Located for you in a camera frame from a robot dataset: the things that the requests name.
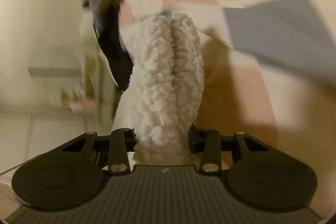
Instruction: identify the white fleece garment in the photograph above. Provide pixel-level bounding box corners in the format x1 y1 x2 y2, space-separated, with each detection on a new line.
112 14 205 165

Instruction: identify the pile of dark clothes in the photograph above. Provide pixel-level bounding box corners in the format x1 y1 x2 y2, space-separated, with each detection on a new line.
83 0 133 92

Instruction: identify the checkered pastel quilt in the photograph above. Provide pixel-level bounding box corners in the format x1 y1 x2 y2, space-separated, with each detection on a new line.
120 0 335 215

